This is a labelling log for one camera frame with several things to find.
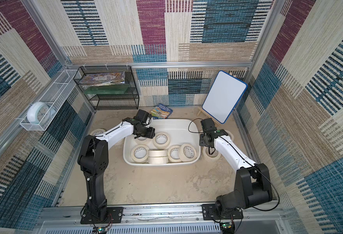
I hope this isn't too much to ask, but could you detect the masking tape roll three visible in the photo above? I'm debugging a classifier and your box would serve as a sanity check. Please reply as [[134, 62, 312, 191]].
[[202, 147, 221, 162]]

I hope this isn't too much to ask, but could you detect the masking tape roll eleven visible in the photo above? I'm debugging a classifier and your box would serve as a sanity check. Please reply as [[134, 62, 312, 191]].
[[226, 130, 234, 141]]

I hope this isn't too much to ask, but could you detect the masking tape roll ten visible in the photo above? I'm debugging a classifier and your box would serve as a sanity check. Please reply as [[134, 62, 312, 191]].
[[178, 143, 197, 162]]

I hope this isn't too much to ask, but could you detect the masking tape roll five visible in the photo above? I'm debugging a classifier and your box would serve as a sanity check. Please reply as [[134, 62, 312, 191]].
[[130, 145, 149, 163]]

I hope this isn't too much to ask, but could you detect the masking tape roll four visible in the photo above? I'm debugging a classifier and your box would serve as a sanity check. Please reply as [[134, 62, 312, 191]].
[[153, 132, 170, 150]]

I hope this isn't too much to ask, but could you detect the masking tape roll seven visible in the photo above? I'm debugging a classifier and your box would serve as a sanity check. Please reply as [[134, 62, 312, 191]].
[[148, 150, 168, 158]]

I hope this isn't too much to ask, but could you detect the masking tape roll eight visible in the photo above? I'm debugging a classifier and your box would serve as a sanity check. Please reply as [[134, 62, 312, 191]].
[[148, 157, 168, 165]]

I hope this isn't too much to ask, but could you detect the masking tape roll one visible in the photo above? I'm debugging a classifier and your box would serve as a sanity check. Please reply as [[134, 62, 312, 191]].
[[90, 128, 106, 136]]

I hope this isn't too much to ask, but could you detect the masking tape roll six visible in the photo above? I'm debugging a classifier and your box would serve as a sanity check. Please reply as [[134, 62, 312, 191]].
[[134, 136, 152, 145]]

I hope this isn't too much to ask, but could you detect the masking tape roll nine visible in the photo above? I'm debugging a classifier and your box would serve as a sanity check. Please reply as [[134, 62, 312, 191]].
[[167, 145, 182, 163]]

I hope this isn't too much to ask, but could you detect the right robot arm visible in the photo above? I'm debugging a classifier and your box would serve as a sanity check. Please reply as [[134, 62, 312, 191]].
[[199, 130, 273, 217]]

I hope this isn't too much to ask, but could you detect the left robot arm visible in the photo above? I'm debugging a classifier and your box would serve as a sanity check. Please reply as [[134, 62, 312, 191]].
[[77, 110, 155, 223]]

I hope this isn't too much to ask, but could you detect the white plastic storage box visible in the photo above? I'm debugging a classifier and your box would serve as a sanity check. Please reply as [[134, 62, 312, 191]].
[[123, 119, 201, 167]]

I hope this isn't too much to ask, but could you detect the colourful puzzle box on shelf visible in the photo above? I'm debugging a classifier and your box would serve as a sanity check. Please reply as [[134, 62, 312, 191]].
[[77, 72, 126, 86]]

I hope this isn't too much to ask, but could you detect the blue treehouse book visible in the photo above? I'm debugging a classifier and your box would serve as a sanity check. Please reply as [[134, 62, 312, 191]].
[[150, 103, 173, 119]]

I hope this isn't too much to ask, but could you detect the wooden easel stand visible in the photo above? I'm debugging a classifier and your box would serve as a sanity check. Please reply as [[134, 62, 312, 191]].
[[197, 106, 220, 130]]

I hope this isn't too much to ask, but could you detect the blue framed whiteboard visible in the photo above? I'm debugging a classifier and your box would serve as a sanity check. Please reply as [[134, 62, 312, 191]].
[[202, 71, 247, 124]]

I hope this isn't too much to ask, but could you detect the green board on shelf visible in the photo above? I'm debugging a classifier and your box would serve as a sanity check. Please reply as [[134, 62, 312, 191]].
[[83, 84, 129, 95]]

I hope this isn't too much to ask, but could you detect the white round alarm clock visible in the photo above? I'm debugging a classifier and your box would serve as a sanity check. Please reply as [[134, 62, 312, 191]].
[[27, 102, 56, 125]]

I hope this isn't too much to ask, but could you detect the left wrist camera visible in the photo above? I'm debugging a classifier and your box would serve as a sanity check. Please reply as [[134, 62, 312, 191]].
[[134, 109, 152, 126]]

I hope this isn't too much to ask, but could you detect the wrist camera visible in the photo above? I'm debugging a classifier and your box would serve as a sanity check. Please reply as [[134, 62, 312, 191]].
[[201, 118, 217, 133], [134, 109, 152, 126]]

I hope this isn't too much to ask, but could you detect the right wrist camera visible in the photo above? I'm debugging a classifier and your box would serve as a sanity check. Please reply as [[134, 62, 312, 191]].
[[201, 118, 217, 133]]

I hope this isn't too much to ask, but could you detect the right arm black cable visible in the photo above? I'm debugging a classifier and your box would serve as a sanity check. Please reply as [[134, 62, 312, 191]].
[[187, 118, 280, 212]]

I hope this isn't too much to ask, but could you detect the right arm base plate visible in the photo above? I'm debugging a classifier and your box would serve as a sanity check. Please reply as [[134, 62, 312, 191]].
[[201, 203, 244, 221]]

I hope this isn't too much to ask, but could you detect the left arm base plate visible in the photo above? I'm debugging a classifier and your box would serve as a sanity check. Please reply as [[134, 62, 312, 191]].
[[80, 206, 124, 225]]

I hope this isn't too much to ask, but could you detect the white wire wall basket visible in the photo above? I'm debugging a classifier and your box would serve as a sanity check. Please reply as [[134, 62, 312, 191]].
[[20, 69, 76, 131]]

